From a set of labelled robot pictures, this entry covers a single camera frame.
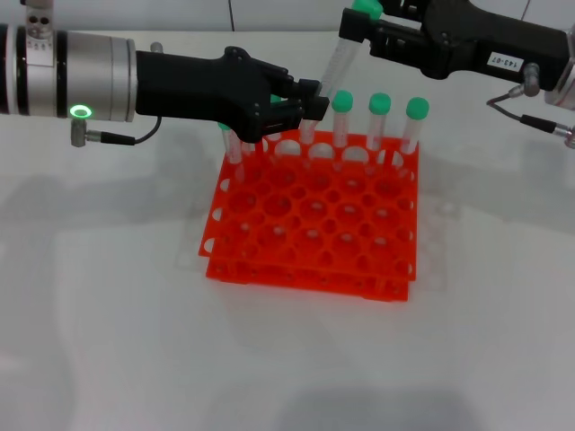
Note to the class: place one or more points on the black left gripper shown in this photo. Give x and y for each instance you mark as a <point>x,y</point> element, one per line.
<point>197,90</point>

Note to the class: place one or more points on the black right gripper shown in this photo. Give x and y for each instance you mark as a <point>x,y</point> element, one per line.
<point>467,45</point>

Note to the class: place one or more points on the green-capped clear test tube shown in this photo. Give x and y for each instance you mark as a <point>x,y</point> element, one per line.
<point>342,100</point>
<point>233,148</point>
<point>307,132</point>
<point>417,108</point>
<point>274,137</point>
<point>247,148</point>
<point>343,58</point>
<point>379,103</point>

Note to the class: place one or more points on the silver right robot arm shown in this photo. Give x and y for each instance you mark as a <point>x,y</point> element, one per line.
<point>563,85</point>

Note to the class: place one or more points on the orange test tube rack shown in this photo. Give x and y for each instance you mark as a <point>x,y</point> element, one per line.
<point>251,271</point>

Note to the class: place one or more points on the grey left wrist camera bracket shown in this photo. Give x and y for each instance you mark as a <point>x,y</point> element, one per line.
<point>39,22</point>

